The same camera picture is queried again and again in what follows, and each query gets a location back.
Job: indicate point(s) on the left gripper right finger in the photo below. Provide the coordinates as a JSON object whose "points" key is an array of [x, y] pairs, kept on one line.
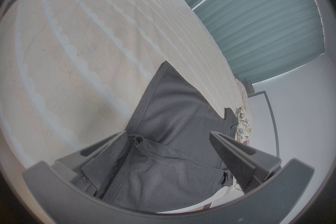
{"points": [[241, 162]]}

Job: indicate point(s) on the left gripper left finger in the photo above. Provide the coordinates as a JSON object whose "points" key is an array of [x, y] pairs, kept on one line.
{"points": [[105, 162]]}

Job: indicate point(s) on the black long-sleeved shirt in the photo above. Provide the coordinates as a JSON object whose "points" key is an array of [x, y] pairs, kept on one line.
{"points": [[170, 125]]}

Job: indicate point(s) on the bed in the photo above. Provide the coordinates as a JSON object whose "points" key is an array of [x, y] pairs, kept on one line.
{"points": [[65, 47]]}

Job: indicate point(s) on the white printed garment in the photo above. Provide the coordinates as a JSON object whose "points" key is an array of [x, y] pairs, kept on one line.
{"points": [[244, 123]]}

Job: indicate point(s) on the grey bedside table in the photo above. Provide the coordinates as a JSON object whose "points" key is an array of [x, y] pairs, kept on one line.
{"points": [[246, 83]]}

